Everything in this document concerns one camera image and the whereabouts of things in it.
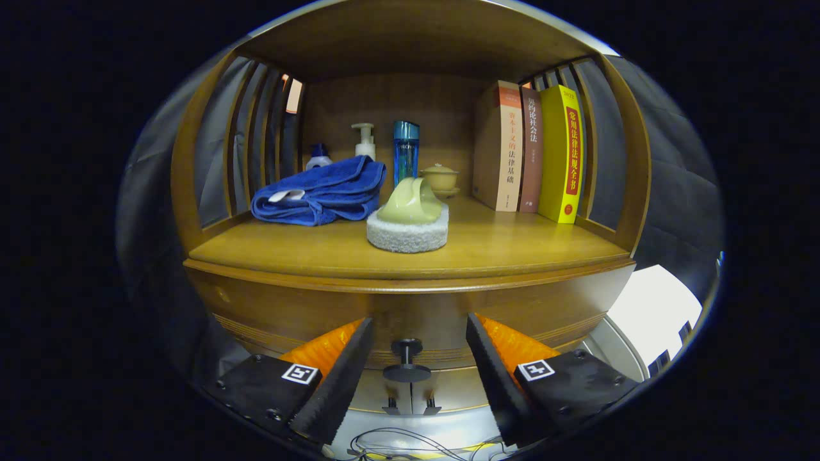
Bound yellow lidded tea cup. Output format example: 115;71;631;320
420;163;461;198

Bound brown book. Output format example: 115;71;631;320
518;86;544;214

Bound blue glass bottle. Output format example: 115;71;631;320
393;120;420;190

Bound white panelled door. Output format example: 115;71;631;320
580;314;649;383

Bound wooden drawer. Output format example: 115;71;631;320
184;259;636;372

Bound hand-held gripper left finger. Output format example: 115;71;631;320
204;317;375;447

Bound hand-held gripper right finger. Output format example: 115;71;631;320
466;312;641;448

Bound wooden cabinet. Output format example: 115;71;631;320
170;0;653;417

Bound small white blue-capped bottle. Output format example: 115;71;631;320
306;143;334;171

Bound wooden countertop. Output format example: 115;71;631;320
188;192;632;280

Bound black drawer knob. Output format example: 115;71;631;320
382;338;432;384

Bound green handled scrub sponge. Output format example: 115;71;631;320
366;177;450;254

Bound white pump bottle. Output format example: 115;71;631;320
351;122;377;161

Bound beige book orange label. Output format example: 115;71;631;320
472;80;523;212

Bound black floor cable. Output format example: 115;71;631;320
349;428;507;460

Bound wooden cabinet door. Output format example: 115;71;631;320
412;366;497;414
346;368;413;416

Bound blue folded towel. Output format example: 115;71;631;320
250;155;388;227

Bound yellow book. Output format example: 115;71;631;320
538;85;585;225

